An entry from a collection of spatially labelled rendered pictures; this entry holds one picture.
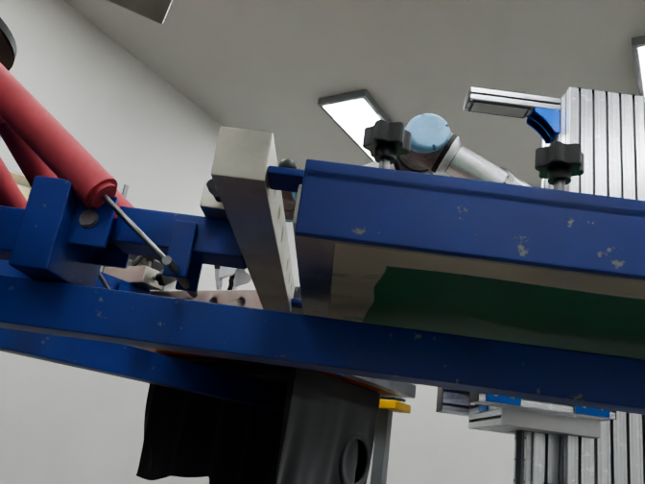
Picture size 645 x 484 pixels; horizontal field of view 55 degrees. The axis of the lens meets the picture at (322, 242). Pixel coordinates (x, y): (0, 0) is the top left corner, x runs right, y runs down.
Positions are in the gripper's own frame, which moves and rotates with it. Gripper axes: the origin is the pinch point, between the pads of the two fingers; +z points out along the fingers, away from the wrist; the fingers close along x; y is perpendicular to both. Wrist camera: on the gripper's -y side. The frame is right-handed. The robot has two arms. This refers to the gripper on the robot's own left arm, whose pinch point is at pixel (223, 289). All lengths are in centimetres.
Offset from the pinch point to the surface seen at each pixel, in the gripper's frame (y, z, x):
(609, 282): 94, 16, -58
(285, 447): 22.2, 34.9, 5.3
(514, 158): -4, -190, 303
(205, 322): 48, 21, -59
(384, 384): 30, 15, 38
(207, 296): 18.3, 9.0, -26.0
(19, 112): 26, -1, -78
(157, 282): 5.7, 6.7, -27.7
